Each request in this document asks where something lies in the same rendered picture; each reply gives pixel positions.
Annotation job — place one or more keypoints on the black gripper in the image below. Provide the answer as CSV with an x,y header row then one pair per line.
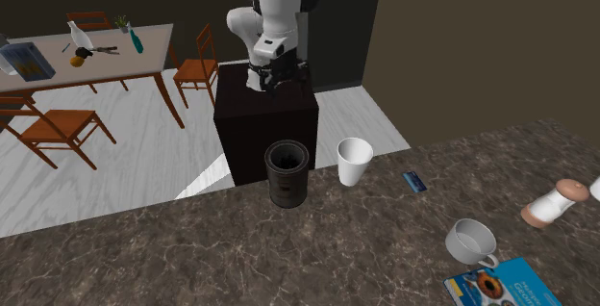
x,y
283,71

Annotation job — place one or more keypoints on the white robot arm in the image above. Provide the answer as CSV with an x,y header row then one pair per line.
x,y
274,9

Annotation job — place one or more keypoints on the dark robot stand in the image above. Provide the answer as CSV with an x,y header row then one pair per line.
x,y
267,117

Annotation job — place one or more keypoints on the dark cylindrical can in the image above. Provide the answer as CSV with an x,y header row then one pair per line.
x,y
287,178

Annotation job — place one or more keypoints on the white tapered cup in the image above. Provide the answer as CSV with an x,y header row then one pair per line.
x,y
352,164

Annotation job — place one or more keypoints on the small blue card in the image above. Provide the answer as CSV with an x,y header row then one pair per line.
x,y
414,182

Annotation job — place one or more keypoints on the wooden dining table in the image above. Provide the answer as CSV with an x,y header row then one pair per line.
x,y
103,63

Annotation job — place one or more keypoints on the white mug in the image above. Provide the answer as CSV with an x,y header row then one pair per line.
x,y
470,244

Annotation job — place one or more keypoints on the white pepper mill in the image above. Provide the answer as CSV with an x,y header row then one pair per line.
x,y
553,203

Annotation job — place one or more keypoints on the blue book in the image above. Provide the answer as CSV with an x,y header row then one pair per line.
x,y
511,288

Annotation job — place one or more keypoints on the white object at edge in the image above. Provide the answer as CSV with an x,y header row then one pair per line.
x,y
596,189

